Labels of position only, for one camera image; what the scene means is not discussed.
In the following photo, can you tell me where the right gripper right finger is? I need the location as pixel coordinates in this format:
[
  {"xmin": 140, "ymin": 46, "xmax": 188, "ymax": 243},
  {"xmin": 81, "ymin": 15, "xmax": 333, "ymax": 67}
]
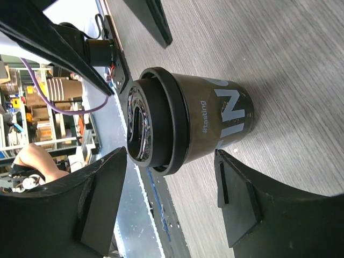
[{"xmin": 214, "ymin": 149, "xmax": 343, "ymax": 257}]

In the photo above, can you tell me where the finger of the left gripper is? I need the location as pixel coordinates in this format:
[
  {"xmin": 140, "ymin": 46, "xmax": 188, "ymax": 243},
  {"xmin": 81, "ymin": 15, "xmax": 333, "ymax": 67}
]
[
  {"xmin": 124, "ymin": 0, "xmax": 173, "ymax": 48},
  {"xmin": 1, "ymin": 1, "xmax": 113, "ymax": 96}
]

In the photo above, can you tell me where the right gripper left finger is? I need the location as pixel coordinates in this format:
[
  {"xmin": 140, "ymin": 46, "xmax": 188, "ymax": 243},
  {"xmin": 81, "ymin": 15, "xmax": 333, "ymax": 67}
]
[{"xmin": 1, "ymin": 147, "xmax": 127, "ymax": 257}]

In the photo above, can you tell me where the black cup lid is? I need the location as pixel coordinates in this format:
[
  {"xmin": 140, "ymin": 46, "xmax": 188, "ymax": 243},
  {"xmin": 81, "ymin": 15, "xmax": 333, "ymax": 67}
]
[{"xmin": 127, "ymin": 67, "xmax": 190, "ymax": 176}]

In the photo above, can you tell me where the dark coffee cup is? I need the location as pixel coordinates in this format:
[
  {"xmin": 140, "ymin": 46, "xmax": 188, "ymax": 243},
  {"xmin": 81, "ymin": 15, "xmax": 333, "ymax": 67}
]
[{"xmin": 173, "ymin": 74, "xmax": 254, "ymax": 163}]

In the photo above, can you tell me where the person's bare forearm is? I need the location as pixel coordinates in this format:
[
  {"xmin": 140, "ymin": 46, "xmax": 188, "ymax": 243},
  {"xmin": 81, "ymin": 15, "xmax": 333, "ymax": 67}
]
[{"xmin": 12, "ymin": 144, "xmax": 69, "ymax": 183}]

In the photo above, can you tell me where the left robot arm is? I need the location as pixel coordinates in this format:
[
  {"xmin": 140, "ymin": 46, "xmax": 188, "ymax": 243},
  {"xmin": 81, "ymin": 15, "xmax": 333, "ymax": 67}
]
[{"xmin": 1, "ymin": 1, "xmax": 123, "ymax": 96}]

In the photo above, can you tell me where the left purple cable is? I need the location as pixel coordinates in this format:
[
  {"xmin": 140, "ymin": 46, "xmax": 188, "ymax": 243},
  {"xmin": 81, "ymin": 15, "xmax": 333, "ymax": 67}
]
[{"xmin": 20, "ymin": 58, "xmax": 110, "ymax": 116}]

